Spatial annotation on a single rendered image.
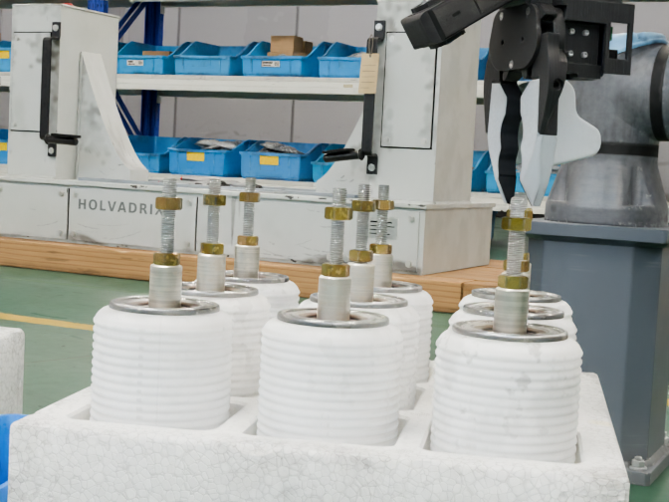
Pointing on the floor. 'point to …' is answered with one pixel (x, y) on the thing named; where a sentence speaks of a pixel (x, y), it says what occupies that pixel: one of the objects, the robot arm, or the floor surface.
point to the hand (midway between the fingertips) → (514, 186)
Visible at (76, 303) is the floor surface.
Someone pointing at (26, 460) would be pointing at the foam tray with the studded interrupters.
